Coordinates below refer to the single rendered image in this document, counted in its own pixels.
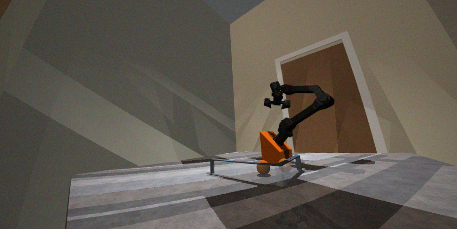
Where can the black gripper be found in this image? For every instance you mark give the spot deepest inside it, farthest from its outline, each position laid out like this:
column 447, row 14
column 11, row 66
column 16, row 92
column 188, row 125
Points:
column 285, row 104

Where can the low clear corner walls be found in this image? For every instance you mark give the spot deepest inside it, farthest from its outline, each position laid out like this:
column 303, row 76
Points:
column 273, row 175

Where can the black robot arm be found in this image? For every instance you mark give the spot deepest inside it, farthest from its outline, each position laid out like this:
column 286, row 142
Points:
column 286, row 126

